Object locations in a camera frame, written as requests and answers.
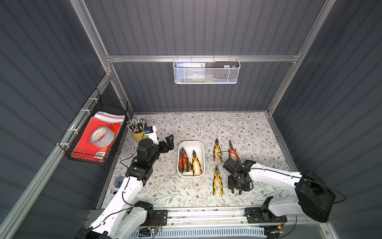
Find large yellow black pliers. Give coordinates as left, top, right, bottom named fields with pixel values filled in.
left=212, top=165, right=223, bottom=195

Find orange handled cutting pliers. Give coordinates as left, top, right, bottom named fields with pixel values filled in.
left=229, top=140, right=240, bottom=162

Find white plastic storage box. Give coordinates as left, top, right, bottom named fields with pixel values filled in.
left=177, top=140, right=206, bottom=179

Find small yellow handled pliers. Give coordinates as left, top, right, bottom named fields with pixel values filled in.
left=213, top=138, right=222, bottom=162

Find orange long nose pliers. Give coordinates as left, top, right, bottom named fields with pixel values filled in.
left=179, top=147, right=187, bottom=173

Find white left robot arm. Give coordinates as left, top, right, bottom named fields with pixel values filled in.
left=75, top=134, right=174, bottom=239

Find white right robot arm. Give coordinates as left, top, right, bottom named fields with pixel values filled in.
left=223, top=158, right=336, bottom=223

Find yellow black pliers in box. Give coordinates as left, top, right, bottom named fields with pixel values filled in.
left=192, top=150, right=203, bottom=177

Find blue box in basket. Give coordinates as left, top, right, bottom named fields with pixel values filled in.
left=174, top=62, right=206, bottom=68

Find yellow pen holder cup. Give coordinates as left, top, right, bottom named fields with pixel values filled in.
left=130, top=131, right=147, bottom=143

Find bundle of pens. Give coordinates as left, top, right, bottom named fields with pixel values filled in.
left=127, top=115, right=147, bottom=133

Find floral table mat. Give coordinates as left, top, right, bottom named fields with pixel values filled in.
left=101, top=112, right=306, bottom=209

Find clear tape roll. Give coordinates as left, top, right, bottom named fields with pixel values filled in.
left=89, top=126, right=115, bottom=148

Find red paper packet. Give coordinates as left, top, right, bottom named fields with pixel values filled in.
left=71, top=112, right=125, bottom=163

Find small circuit board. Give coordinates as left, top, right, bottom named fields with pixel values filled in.
left=138, top=227, right=162, bottom=239

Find black device in basket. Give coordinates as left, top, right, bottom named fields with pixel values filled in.
left=214, top=61, right=240, bottom=68

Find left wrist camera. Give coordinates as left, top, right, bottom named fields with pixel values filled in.
left=144, top=126, right=159, bottom=145

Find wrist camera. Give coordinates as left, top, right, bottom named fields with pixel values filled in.
left=223, top=158, right=239, bottom=174
left=144, top=126, right=159, bottom=145

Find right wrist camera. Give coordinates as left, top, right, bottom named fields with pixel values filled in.
left=223, top=158, right=239, bottom=174

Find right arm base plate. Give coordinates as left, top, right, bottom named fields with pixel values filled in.
left=244, top=207, right=287, bottom=224

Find aluminium front rail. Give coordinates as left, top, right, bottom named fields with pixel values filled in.
left=86, top=204, right=326, bottom=230

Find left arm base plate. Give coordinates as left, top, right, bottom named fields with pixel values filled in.
left=141, top=210, right=168, bottom=227

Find white ventilated cable duct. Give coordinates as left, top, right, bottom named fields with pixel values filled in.
left=129, top=226, right=267, bottom=239

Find black wire wall basket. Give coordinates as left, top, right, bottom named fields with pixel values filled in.
left=58, top=92, right=129, bottom=165

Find white mesh wall basket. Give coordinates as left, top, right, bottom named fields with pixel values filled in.
left=173, top=59, right=241, bottom=84

